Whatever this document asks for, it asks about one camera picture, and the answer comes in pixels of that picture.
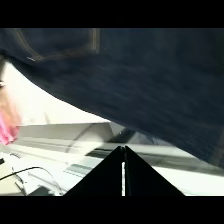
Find blue jeans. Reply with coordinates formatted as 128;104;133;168
0;27;224;169

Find pink garment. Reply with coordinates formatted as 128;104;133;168
0;111;20;146

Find black cable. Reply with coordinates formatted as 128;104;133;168
0;166;64;197

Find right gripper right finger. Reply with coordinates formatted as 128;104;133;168
124;145;185;197

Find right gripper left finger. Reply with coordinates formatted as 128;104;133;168
63;145;126;197

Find silver frame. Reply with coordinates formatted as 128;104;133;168
0;121;224;197

